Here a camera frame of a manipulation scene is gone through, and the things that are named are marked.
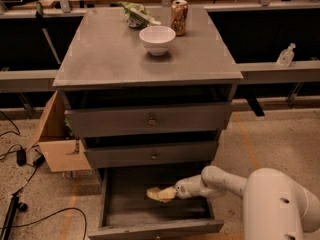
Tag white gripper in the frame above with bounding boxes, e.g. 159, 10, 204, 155
174, 179, 191, 199

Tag yellow sponge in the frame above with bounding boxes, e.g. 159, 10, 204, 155
147, 186, 177, 203

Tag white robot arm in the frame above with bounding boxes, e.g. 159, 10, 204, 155
175, 166, 320, 240

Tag bottom grey drawer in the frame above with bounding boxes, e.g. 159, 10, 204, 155
88, 162, 224, 240

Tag grey drawer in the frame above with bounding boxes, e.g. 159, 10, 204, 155
88, 162, 224, 240
65, 102, 231, 138
85, 141, 218, 168

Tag top grey drawer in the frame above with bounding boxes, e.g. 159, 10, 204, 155
65, 102, 231, 138

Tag middle grey drawer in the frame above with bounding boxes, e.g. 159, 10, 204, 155
85, 141, 218, 168

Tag grey drawer cabinet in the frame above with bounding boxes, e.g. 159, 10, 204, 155
52, 6, 244, 185

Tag cardboard box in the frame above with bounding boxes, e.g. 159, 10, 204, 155
26, 92, 91, 172

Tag white bowl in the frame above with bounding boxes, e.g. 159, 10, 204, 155
139, 26, 176, 56

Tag clear sanitizer bottle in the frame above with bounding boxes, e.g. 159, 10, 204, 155
277, 43, 296, 67

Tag black power adapter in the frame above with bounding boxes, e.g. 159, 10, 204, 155
16, 149, 26, 166

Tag black tripod leg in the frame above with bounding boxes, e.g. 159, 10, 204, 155
0, 195, 19, 240

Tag green chip bag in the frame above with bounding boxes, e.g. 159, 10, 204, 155
119, 1, 161, 29

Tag gold drink can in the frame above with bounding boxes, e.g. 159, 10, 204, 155
171, 0, 188, 36

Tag black floor cable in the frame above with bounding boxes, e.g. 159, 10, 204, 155
0, 207, 88, 240

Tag grey metal rail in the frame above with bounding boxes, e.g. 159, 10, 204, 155
0, 70, 57, 93

